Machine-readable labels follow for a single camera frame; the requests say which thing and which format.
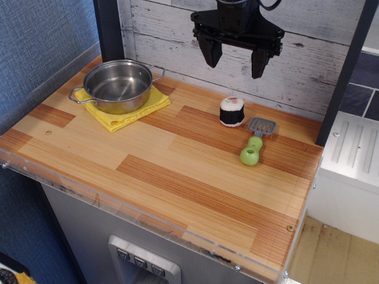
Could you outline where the stainless steel pot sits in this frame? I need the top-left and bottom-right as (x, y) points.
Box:
(69, 59), (165, 115)

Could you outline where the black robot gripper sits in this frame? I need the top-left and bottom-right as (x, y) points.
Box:
(190, 1), (285, 79)

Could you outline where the right black frame post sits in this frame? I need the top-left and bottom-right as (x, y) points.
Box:
(315, 0), (378, 147)

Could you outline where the yellow folded cloth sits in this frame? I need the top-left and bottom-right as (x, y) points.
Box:
(84, 86), (171, 133)

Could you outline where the black frame post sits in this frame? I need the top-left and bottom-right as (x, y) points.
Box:
(315, 0), (378, 147)
(93, 0), (124, 62)

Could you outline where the silver cabinet with dispenser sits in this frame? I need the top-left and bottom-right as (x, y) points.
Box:
(42, 184), (285, 283)

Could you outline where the green handled grey toy spatula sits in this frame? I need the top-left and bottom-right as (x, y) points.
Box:
(240, 117), (276, 166)

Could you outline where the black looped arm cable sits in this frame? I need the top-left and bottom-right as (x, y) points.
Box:
(258, 0), (282, 10)

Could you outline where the left black frame post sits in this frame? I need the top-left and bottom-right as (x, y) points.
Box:
(93, 0), (124, 62)

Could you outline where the yellow black object corner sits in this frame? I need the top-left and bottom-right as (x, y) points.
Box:
(1, 253), (37, 284)

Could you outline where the plush sushi roll toy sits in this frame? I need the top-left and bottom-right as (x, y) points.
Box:
(219, 97), (245, 127)

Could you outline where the clear acrylic edge guard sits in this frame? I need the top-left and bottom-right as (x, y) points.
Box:
(1, 141), (322, 283)

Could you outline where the white grooved side unit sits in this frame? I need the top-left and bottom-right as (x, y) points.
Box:
(307, 112), (378, 243)

